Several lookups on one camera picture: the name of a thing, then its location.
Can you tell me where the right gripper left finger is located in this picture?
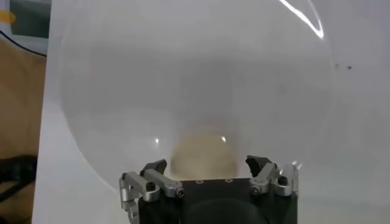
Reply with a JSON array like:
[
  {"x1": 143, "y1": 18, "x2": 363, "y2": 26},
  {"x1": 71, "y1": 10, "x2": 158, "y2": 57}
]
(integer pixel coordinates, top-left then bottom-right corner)
[{"x1": 118, "y1": 158, "x2": 186, "y2": 224}]

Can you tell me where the white steamed baozi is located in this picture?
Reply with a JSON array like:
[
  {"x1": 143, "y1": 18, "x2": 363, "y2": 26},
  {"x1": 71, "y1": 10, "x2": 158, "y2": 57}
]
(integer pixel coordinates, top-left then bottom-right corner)
[{"x1": 169, "y1": 130, "x2": 240, "y2": 180}]

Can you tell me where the white round plate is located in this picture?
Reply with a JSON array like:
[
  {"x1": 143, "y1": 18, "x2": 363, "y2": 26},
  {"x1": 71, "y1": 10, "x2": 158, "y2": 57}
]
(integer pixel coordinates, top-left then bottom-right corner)
[{"x1": 57, "y1": 0, "x2": 335, "y2": 195}]

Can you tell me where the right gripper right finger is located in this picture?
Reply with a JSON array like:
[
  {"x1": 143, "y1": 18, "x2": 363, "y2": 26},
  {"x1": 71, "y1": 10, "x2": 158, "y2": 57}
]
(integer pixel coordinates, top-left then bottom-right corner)
[{"x1": 245, "y1": 155, "x2": 301, "y2": 198}]

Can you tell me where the black floor cable bundle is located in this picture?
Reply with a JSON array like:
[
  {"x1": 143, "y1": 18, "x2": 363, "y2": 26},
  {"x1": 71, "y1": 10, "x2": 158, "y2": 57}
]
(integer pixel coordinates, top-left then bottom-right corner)
[{"x1": 0, "y1": 154, "x2": 39, "y2": 203}]

